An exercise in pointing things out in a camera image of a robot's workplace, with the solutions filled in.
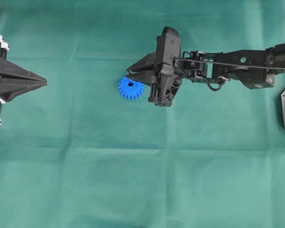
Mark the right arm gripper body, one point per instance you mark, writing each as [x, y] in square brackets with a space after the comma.
[168, 49]

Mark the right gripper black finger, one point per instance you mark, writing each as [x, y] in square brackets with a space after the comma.
[146, 63]
[146, 77]

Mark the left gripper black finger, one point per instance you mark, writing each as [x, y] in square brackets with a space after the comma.
[7, 68]
[11, 88]

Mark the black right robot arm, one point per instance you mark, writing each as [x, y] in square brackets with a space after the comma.
[253, 68]

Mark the blue plastic gear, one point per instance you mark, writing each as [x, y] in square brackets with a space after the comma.
[129, 89]

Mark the green table cloth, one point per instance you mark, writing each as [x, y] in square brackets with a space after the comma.
[76, 154]

